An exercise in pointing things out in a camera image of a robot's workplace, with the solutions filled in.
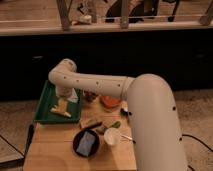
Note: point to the white folded cloth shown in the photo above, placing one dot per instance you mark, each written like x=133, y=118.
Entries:
x=73, y=97

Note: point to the metal spoon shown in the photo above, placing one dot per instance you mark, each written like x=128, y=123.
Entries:
x=127, y=137

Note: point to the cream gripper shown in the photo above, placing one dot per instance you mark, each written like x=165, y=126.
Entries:
x=62, y=104

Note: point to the blue sponge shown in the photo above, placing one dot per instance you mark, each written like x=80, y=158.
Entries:
x=86, y=143

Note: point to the orange bowl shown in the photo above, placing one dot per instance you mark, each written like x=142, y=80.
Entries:
x=110, y=102

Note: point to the green plastic tray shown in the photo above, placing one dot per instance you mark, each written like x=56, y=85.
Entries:
x=48, y=100

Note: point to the white cup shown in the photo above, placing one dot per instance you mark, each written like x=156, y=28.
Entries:
x=112, y=136

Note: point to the green vegetable piece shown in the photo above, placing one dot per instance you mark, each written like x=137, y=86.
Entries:
x=101, y=130

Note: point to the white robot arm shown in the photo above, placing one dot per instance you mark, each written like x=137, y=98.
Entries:
x=152, y=112

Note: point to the yellow banana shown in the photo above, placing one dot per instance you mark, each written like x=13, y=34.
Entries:
x=56, y=111

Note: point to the black round plate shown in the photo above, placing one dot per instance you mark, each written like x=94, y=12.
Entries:
x=77, y=139

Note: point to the person in dark clothes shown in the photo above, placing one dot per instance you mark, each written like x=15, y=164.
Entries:
x=143, y=8

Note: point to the dark grape bunch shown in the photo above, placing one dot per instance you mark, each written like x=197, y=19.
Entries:
x=90, y=96

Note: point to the wooden railing post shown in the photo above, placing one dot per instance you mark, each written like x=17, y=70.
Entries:
x=124, y=19
x=64, y=9

